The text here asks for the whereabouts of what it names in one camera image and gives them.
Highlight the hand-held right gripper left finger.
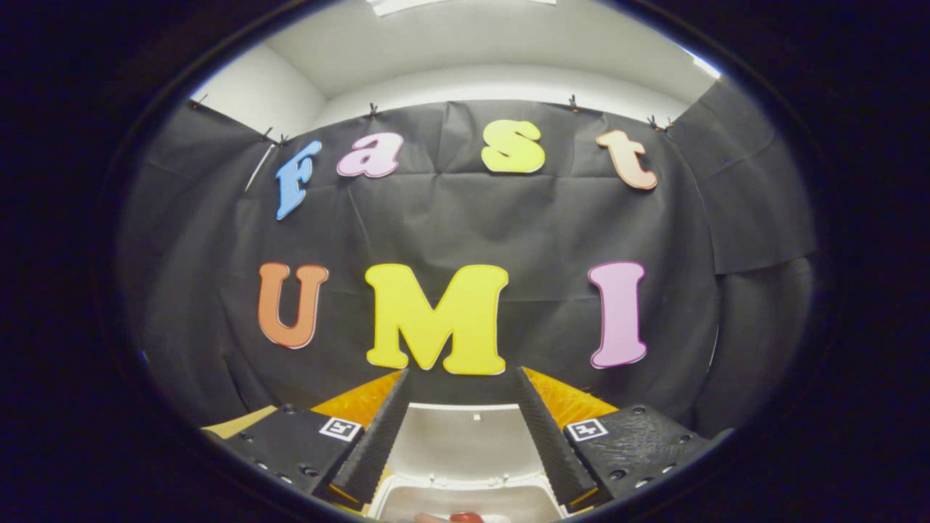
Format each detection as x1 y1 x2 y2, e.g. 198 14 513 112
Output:
218 368 411 506

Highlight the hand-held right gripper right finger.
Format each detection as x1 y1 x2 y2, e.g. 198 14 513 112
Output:
516 366 735 507

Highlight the white desktop garbage bin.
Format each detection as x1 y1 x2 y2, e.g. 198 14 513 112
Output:
367 402 569 523

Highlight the ceiling light panel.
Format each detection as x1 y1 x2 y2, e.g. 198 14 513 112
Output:
367 0 559 17

